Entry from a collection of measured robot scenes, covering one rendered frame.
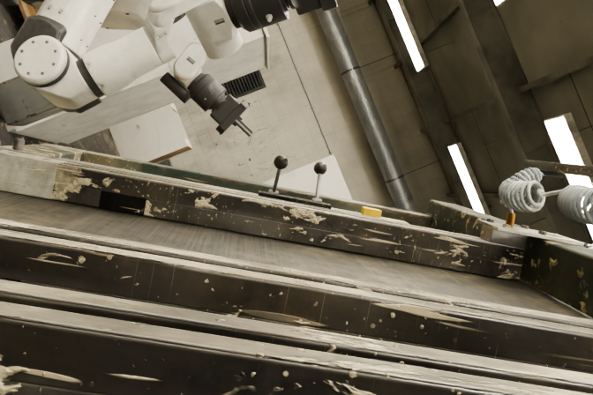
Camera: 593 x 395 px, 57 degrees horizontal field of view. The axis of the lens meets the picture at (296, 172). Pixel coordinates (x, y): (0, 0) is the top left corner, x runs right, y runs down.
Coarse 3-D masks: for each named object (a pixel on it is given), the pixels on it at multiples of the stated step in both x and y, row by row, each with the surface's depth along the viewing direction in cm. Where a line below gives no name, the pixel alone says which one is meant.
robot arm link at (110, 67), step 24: (96, 48) 84; (120, 48) 84; (144, 48) 84; (72, 72) 82; (96, 72) 83; (120, 72) 84; (144, 72) 87; (48, 96) 85; (72, 96) 84; (96, 96) 86
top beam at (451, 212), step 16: (432, 208) 176; (448, 208) 164; (464, 208) 167; (432, 224) 174; (448, 224) 161; (464, 224) 150; (480, 224) 141; (528, 240) 117; (544, 240) 112; (528, 256) 116; (544, 256) 110; (560, 256) 105; (576, 256) 100; (592, 256) 98; (528, 272) 115; (544, 272) 109; (560, 272) 104; (576, 272) 99; (592, 272) 95; (544, 288) 108; (560, 288) 103; (576, 288) 99; (592, 288) 94; (576, 304) 98; (592, 304) 94
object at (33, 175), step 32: (0, 160) 103; (32, 160) 103; (32, 192) 104; (64, 192) 104; (96, 192) 105; (128, 192) 105; (160, 192) 106; (192, 192) 107; (224, 192) 111; (224, 224) 108; (256, 224) 108; (288, 224) 109; (320, 224) 109; (352, 224) 110; (384, 224) 111; (512, 224) 115; (384, 256) 111; (416, 256) 112; (448, 256) 112; (480, 256) 113; (512, 256) 114
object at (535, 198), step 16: (528, 160) 123; (592, 176) 100; (512, 192) 110; (528, 192) 107; (560, 192) 97; (576, 192) 92; (592, 192) 90; (512, 208) 112; (528, 208) 108; (560, 208) 96; (576, 208) 97; (592, 208) 88; (592, 224) 91
